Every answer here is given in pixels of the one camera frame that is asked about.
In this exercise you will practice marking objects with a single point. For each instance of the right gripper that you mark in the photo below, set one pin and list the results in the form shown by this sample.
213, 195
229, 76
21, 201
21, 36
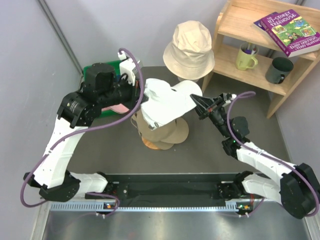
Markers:
202, 104

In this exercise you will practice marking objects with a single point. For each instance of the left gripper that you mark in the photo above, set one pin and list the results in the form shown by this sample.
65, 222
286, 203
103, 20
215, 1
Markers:
135, 91

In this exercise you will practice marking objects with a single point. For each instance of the cream bucket hat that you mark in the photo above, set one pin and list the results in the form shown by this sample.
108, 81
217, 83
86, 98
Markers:
189, 54

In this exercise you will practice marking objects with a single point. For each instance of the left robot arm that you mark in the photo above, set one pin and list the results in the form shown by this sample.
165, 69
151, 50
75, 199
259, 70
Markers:
75, 116

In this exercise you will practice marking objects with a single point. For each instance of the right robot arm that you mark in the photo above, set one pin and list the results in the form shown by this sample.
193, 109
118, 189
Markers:
295, 187

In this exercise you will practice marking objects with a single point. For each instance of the pink white baseball cap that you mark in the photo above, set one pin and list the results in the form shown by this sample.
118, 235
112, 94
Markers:
119, 109

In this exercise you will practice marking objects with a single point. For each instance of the cream mannequin head stand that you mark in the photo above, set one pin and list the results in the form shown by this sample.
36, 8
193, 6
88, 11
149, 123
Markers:
180, 80

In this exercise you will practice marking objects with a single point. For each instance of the wooden mushroom hat stand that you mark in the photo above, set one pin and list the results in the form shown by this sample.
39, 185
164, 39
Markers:
153, 145

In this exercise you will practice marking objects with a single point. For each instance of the light green mug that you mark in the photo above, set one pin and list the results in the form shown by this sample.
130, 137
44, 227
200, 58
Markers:
246, 61

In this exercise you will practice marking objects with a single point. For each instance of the pens in mug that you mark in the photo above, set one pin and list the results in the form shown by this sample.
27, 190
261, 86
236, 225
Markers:
250, 49

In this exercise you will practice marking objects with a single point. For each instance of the dark grey mug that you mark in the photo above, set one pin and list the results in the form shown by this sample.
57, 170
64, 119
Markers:
279, 69

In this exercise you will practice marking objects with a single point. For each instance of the purple treehouse book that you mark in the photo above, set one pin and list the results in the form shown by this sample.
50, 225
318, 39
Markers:
292, 33

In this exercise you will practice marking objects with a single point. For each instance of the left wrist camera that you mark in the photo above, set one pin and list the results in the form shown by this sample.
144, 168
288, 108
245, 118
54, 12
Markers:
128, 67

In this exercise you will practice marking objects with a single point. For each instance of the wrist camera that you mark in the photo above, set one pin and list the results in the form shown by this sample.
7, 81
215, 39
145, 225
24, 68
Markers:
128, 67
228, 97

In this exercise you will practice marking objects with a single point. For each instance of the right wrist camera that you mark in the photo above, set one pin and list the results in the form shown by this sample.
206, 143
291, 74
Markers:
228, 97

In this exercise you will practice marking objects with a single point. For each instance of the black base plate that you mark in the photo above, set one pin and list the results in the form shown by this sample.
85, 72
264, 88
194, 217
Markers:
174, 190

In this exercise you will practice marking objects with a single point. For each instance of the aluminium rail frame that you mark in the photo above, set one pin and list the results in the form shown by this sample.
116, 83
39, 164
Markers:
93, 219

